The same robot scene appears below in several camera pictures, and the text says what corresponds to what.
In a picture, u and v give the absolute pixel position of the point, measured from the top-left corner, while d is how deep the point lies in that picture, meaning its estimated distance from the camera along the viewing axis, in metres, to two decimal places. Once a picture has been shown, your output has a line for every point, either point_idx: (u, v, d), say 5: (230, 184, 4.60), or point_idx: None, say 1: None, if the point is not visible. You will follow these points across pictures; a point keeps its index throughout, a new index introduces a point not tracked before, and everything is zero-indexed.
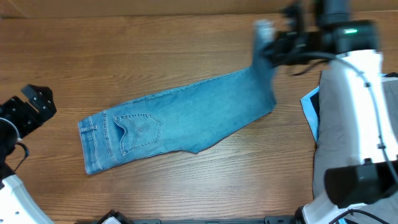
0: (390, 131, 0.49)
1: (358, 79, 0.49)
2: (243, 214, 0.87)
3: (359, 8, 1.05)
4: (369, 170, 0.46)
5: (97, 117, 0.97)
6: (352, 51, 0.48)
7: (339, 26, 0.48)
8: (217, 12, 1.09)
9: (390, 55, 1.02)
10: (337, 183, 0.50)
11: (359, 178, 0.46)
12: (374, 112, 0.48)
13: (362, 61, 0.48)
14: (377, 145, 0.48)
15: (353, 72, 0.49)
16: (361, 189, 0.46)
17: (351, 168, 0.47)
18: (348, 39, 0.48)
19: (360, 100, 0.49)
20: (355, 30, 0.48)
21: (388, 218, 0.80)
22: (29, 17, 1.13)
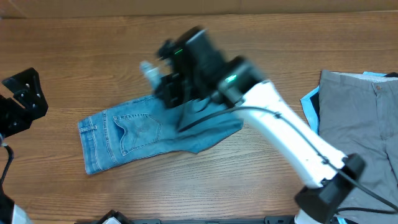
0: (321, 143, 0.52)
1: (267, 115, 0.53)
2: (243, 214, 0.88)
3: (354, 9, 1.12)
4: (328, 186, 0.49)
5: (97, 117, 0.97)
6: (245, 95, 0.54)
7: (220, 79, 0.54)
8: (217, 12, 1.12)
9: (390, 55, 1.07)
10: (311, 209, 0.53)
11: (326, 201, 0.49)
12: (298, 140, 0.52)
13: (258, 101, 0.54)
14: (321, 162, 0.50)
15: (257, 112, 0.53)
16: (334, 206, 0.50)
17: (314, 195, 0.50)
18: (232, 88, 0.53)
19: (282, 134, 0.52)
20: (234, 76, 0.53)
21: (389, 218, 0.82)
22: (29, 17, 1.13)
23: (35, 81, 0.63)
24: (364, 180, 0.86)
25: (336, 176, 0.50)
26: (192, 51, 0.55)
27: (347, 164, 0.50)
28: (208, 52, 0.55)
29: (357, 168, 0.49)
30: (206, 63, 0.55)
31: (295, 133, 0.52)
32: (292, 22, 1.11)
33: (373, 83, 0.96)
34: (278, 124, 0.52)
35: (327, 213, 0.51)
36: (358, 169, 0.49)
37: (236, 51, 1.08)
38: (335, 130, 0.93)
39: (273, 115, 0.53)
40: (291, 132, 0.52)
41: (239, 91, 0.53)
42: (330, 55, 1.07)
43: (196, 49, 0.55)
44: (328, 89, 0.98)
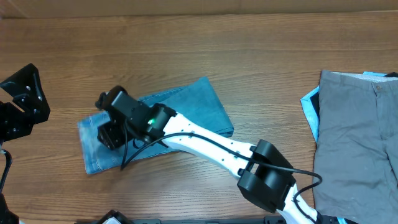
0: (231, 142, 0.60)
1: (184, 137, 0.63)
2: (243, 214, 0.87)
3: (354, 9, 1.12)
4: (245, 175, 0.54)
5: (97, 117, 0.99)
6: (165, 129, 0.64)
7: (145, 127, 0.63)
8: (217, 12, 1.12)
9: (390, 54, 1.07)
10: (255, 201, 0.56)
11: (247, 188, 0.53)
12: (214, 150, 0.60)
13: (175, 127, 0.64)
14: (234, 157, 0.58)
15: (177, 137, 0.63)
16: (258, 190, 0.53)
17: (240, 189, 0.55)
18: (155, 129, 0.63)
19: (200, 148, 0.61)
20: (154, 120, 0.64)
21: (389, 218, 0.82)
22: (29, 17, 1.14)
23: (35, 80, 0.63)
24: (364, 180, 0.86)
25: (249, 164, 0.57)
26: (120, 110, 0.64)
27: (255, 152, 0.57)
28: (132, 106, 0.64)
29: (265, 153, 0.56)
30: (132, 114, 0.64)
31: (208, 144, 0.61)
32: (292, 22, 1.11)
33: (373, 83, 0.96)
34: (194, 142, 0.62)
35: (260, 197, 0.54)
36: (267, 151, 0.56)
37: (236, 51, 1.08)
38: (335, 130, 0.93)
39: (188, 135, 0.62)
40: (203, 145, 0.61)
41: (160, 129, 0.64)
42: (330, 55, 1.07)
43: (122, 107, 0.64)
44: (327, 88, 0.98)
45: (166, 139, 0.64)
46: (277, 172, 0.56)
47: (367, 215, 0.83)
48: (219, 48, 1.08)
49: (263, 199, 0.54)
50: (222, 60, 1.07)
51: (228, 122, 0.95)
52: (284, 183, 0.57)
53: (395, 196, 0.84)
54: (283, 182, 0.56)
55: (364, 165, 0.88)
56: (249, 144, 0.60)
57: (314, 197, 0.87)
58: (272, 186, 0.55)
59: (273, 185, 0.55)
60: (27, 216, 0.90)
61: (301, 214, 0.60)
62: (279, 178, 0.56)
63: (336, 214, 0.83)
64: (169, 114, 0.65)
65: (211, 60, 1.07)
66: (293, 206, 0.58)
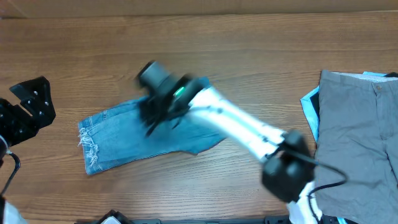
0: (262, 124, 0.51)
1: (210, 112, 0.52)
2: (243, 214, 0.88)
3: (354, 9, 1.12)
4: (270, 160, 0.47)
5: (97, 117, 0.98)
6: (191, 102, 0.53)
7: (171, 98, 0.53)
8: (217, 12, 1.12)
9: (390, 55, 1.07)
10: (275, 190, 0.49)
11: (270, 173, 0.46)
12: (241, 129, 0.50)
13: (205, 101, 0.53)
14: (262, 140, 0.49)
15: (203, 111, 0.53)
16: (280, 178, 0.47)
17: (263, 172, 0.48)
18: (181, 101, 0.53)
19: (227, 127, 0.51)
20: (182, 89, 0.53)
21: (388, 218, 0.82)
22: (29, 17, 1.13)
23: (46, 89, 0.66)
24: (364, 180, 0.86)
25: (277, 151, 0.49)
26: (150, 81, 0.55)
27: (286, 137, 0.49)
28: (163, 78, 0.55)
29: (296, 142, 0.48)
30: (161, 85, 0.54)
31: (236, 122, 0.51)
32: (292, 22, 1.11)
33: (374, 83, 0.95)
34: (222, 119, 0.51)
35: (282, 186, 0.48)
36: (296, 140, 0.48)
37: (236, 51, 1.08)
38: (335, 130, 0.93)
39: (216, 111, 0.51)
40: (231, 123, 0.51)
41: (189, 99, 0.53)
42: (330, 55, 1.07)
43: (152, 77, 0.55)
44: (328, 88, 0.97)
45: (193, 112, 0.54)
46: (303, 163, 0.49)
47: (367, 215, 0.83)
48: (219, 48, 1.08)
49: (282, 188, 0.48)
50: (222, 60, 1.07)
51: None
52: (307, 175, 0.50)
53: (395, 196, 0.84)
54: (308, 175, 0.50)
55: (364, 165, 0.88)
56: (278, 131, 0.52)
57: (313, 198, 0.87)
58: (298, 178, 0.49)
59: (297, 176, 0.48)
60: (28, 216, 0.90)
61: (310, 211, 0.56)
62: (306, 171, 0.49)
63: (336, 214, 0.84)
64: (201, 86, 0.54)
65: (211, 60, 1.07)
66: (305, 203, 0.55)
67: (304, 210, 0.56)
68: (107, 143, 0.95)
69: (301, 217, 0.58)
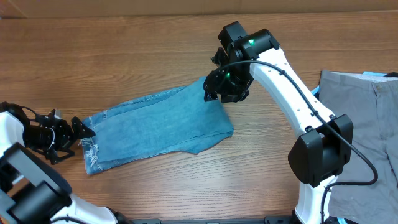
0: (314, 101, 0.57)
1: (272, 71, 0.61)
2: (243, 214, 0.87)
3: (354, 9, 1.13)
4: (312, 132, 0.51)
5: (97, 117, 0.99)
6: (261, 55, 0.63)
7: (244, 45, 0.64)
8: (217, 12, 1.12)
9: (390, 55, 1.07)
10: (301, 162, 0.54)
11: (307, 143, 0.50)
12: (296, 95, 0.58)
13: (271, 59, 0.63)
14: (311, 114, 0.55)
15: (267, 66, 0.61)
16: (314, 152, 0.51)
17: (298, 140, 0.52)
18: (252, 50, 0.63)
19: (283, 88, 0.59)
20: (254, 42, 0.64)
21: (389, 218, 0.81)
22: (29, 17, 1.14)
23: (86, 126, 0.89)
24: (364, 180, 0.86)
25: (321, 127, 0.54)
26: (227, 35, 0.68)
27: (334, 120, 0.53)
28: (240, 35, 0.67)
29: (344, 127, 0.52)
30: (237, 39, 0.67)
31: (291, 86, 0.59)
32: (291, 22, 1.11)
33: (373, 83, 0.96)
34: (282, 80, 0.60)
35: (311, 162, 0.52)
36: (346, 126, 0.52)
37: None
38: None
39: (278, 73, 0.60)
40: (288, 87, 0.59)
41: (257, 53, 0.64)
42: (330, 55, 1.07)
43: (232, 32, 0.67)
44: (328, 89, 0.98)
45: (258, 65, 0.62)
46: (337, 153, 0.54)
47: (367, 215, 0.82)
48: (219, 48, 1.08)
49: (311, 166, 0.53)
50: None
51: (227, 122, 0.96)
52: (334, 166, 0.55)
53: (395, 196, 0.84)
54: (334, 163, 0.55)
55: (364, 165, 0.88)
56: (331, 112, 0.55)
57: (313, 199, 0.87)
58: (326, 161, 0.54)
59: (326, 162, 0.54)
60: None
61: (321, 203, 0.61)
62: (335, 159, 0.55)
63: (336, 214, 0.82)
64: (272, 45, 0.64)
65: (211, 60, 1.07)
66: (320, 193, 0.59)
67: (316, 200, 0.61)
68: (107, 144, 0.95)
69: (308, 206, 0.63)
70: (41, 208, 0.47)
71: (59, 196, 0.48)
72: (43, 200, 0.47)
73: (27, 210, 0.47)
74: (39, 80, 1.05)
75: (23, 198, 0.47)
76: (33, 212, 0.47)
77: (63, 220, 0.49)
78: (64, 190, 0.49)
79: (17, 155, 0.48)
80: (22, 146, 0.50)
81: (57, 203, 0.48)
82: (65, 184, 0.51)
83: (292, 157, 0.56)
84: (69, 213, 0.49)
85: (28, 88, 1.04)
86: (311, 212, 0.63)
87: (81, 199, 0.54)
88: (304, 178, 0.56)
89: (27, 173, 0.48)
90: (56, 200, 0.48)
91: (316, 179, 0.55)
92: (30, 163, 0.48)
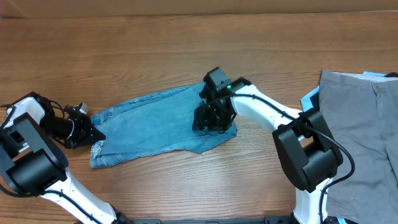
0: (285, 107, 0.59)
1: (247, 99, 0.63)
2: (243, 214, 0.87)
3: (353, 9, 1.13)
4: (284, 127, 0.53)
5: (105, 114, 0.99)
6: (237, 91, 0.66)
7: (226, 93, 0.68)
8: (217, 12, 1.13)
9: (390, 55, 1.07)
10: (288, 164, 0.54)
11: (280, 137, 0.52)
12: (269, 111, 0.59)
13: (245, 89, 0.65)
14: (281, 117, 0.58)
15: (241, 98, 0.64)
16: (290, 147, 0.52)
17: (273, 138, 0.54)
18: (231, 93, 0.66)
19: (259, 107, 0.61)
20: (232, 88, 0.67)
21: (389, 217, 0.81)
22: (28, 17, 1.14)
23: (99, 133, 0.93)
24: (364, 180, 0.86)
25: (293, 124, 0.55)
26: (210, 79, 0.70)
27: (303, 114, 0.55)
28: (222, 79, 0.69)
29: (315, 120, 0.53)
30: (221, 84, 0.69)
31: (263, 104, 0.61)
32: (291, 22, 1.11)
33: (373, 83, 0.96)
34: (255, 102, 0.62)
35: (293, 158, 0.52)
36: (316, 119, 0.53)
37: (236, 51, 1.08)
38: (335, 130, 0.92)
39: (250, 98, 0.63)
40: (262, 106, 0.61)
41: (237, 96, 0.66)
42: (330, 55, 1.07)
43: (216, 78, 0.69)
44: (329, 89, 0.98)
45: (236, 99, 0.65)
46: (322, 150, 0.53)
47: (367, 214, 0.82)
48: (219, 48, 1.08)
49: (295, 165, 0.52)
50: (222, 60, 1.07)
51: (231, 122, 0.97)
52: (327, 165, 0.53)
53: (395, 196, 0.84)
54: (324, 163, 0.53)
55: (364, 165, 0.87)
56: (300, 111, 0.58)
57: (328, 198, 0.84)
58: (314, 160, 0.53)
59: (314, 160, 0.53)
60: (27, 216, 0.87)
61: (318, 207, 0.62)
62: (323, 158, 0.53)
63: (336, 214, 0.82)
64: (245, 83, 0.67)
65: (211, 60, 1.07)
66: (317, 196, 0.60)
67: (314, 203, 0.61)
68: (111, 142, 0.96)
69: (307, 210, 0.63)
70: (36, 175, 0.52)
71: (53, 164, 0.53)
72: (38, 167, 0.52)
73: (25, 175, 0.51)
74: (39, 80, 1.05)
75: (23, 163, 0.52)
76: (30, 180, 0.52)
77: (56, 195, 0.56)
78: (58, 161, 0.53)
79: (25, 123, 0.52)
80: (31, 117, 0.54)
81: (52, 173, 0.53)
82: (63, 157, 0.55)
83: (283, 164, 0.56)
84: (63, 189, 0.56)
85: (28, 88, 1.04)
86: (310, 214, 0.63)
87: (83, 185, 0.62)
88: (300, 183, 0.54)
89: (30, 141, 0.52)
90: (51, 168, 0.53)
91: (311, 182, 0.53)
92: (35, 132, 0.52)
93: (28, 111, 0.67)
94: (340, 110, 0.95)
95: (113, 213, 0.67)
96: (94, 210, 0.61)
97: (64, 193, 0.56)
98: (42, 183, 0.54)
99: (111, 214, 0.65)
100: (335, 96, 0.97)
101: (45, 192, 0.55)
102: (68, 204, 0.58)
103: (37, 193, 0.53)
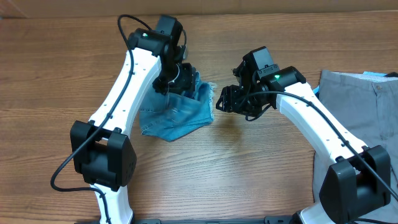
0: (346, 131, 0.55)
1: (300, 102, 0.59)
2: (243, 214, 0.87)
3: (352, 9, 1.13)
4: (344, 162, 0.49)
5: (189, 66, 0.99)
6: (288, 89, 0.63)
7: (270, 78, 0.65)
8: (217, 12, 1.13)
9: (390, 54, 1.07)
10: (333, 198, 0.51)
11: (339, 174, 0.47)
12: (328, 128, 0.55)
13: (298, 91, 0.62)
14: (342, 145, 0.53)
15: (293, 99, 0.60)
16: (346, 185, 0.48)
17: (328, 170, 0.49)
18: (277, 83, 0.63)
19: (313, 120, 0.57)
20: (278, 75, 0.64)
21: (389, 217, 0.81)
22: (29, 17, 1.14)
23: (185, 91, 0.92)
24: None
25: (353, 160, 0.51)
26: (254, 61, 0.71)
27: (367, 151, 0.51)
28: (266, 63, 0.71)
29: (380, 160, 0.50)
30: (263, 68, 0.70)
31: (321, 118, 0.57)
32: (291, 21, 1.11)
33: (373, 83, 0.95)
34: (310, 112, 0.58)
35: (343, 196, 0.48)
36: (381, 160, 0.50)
37: (236, 51, 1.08)
38: None
39: (306, 104, 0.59)
40: (318, 119, 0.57)
41: (283, 86, 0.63)
42: (330, 55, 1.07)
43: (259, 58, 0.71)
44: (328, 89, 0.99)
45: (283, 97, 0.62)
46: (371, 188, 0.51)
47: (368, 215, 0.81)
48: (219, 48, 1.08)
49: (344, 202, 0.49)
50: (222, 60, 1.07)
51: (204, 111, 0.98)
52: (372, 205, 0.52)
53: None
54: (370, 203, 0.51)
55: None
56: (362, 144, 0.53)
57: (313, 197, 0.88)
58: (362, 198, 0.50)
59: (360, 203, 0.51)
60: (27, 216, 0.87)
61: None
62: (371, 198, 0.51)
63: None
64: (298, 80, 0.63)
65: (211, 60, 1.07)
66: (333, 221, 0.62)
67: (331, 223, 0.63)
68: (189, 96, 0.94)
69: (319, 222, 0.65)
70: (97, 175, 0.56)
71: (114, 180, 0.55)
72: (104, 175, 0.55)
73: (90, 169, 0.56)
74: (39, 79, 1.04)
75: (94, 160, 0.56)
76: (93, 172, 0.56)
77: (99, 193, 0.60)
78: (120, 180, 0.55)
79: (120, 138, 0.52)
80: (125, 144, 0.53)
81: (108, 180, 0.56)
82: (127, 176, 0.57)
83: (325, 193, 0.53)
84: (106, 193, 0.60)
85: (28, 88, 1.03)
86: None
87: (125, 191, 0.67)
88: (335, 216, 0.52)
89: (112, 156, 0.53)
90: (111, 181, 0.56)
91: (351, 218, 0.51)
92: (117, 155, 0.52)
93: (139, 66, 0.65)
94: (339, 111, 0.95)
95: (126, 220, 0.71)
96: (114, 216, 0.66)
97: (105, 195, 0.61)
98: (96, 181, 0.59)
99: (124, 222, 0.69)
100: (335, 95, 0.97)
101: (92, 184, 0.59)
102: (102, 205, 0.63)
103: (87, 181, 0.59)
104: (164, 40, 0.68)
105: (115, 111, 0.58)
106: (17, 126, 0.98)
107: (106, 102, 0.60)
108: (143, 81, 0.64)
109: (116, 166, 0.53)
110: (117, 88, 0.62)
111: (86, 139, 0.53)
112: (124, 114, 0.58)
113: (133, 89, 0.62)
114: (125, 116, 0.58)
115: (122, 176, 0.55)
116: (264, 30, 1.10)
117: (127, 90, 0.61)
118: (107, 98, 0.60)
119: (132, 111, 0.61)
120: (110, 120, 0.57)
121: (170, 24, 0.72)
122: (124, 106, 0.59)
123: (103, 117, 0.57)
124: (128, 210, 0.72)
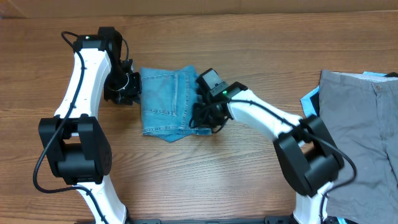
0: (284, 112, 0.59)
1: (244, 105, 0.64)
2: (243, 214, 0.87)
3: (352, 9, 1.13)
4: (286, 135, 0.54)
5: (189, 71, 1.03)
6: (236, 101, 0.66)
7: None
8: (217, 12, 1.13)
9: (390, 55, 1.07)
10: (290, 171, 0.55)
11: (282, 146, 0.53)
12: (268, 117, 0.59)
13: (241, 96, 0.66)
14: (281, 123, 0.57)
15: (239, 104, 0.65)
16: (290, 154, 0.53)
17: (275, 146, 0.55)
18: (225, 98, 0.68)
19: (257, 114, 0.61)
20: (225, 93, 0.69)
21: (388, 218, 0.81)
22: (29, 17, 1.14)
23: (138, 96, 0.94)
24: (364, 180, 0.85)
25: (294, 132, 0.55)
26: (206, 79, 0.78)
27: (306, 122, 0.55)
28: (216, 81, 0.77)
29: (318, 127, 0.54)
30: (215, 87, 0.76)
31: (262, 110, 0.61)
32: (291, 21, 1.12)
33: (373, 83, 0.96)
34: (253, 109, 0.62)
35: (295, 167, 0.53)
36: (318, 127, 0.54)
37: (236, 50, 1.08)
38: (335, 130, 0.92)
39: (248, 104, 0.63)
40: (260, 112, 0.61)
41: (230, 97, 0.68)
42: (330, 55, 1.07)
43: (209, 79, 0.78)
44: (328, 90, 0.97)
45: (232, 105, 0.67)
46: (323, 155, 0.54)
47: (367, 215, 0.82)
48: (219, 48, 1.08)
49: (298, 172, 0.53)
50: (221, 60, 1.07)
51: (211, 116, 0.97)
52: (331, 172, 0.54)
53: (395, 196, 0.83)
54: (329, 170, 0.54)
55: (364, 165, 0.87)
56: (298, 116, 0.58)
57: None
58: (319, 168, 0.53)
59: (316, 168, 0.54)
60: (27, 216, 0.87)
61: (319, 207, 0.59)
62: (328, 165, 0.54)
63: (336, 214, 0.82)
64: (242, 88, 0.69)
65: (211, 60, 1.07)
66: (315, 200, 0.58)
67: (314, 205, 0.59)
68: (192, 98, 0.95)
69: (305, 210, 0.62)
70: (77, 172, 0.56)
71: (96, 172, 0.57)
72: (83, 168, 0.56)
73: (68, 167, 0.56)
74: (39, 79, 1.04)
75: (69, 154, 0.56)
76: (71, 169, 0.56)
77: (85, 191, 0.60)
78: (100, 167, 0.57)
79: (89, 126, 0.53)
80: (96, 124, 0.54)
81: (89, 174, 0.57)
82: (104, 165, 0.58)
83: (286, 170, 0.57)
84: (92, 188, 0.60)
85: (27, 88, 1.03)
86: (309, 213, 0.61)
87: (111, 187, 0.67)
88: (302, 190, 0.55)
89: (86, 142, 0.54)
90: (91, 173, 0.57)
91: (312, 186, 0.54)
92: (92, 139, 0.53)
93: (91, 61, 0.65)
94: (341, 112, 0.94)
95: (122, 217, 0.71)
96: (108, 212, 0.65)
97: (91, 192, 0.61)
98: (78, 180, 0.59)
99: (121, 220, 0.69)
100: (335, 96, 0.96)
101: (76, 183, 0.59)
102: (91, 203, 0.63)
103: (70, 183, 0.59)
104: (106, 38, 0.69)
105: (78, 101, 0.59)
106: (17, 126, 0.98)
107: (65, 97, 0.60)
108: (97, 75, 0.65)
109: (92, 152, 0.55)
110: (73, 85, 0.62)
111: (56, 132, 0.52)
112: (85, 102, 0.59)
113: (88, 84, 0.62)
114: (87, 105, 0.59)
115: (102, 163, 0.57)
116: (264, 30, 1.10)
117: (84, 83, 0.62)
118: (66, 94, 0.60)
119: (93, 98, 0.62)
120: (74, 109, 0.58)
121: (109, 30, 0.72)
122: (84, 95, 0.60)
123: (65, 109, 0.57)
124: (121, 205, 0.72)
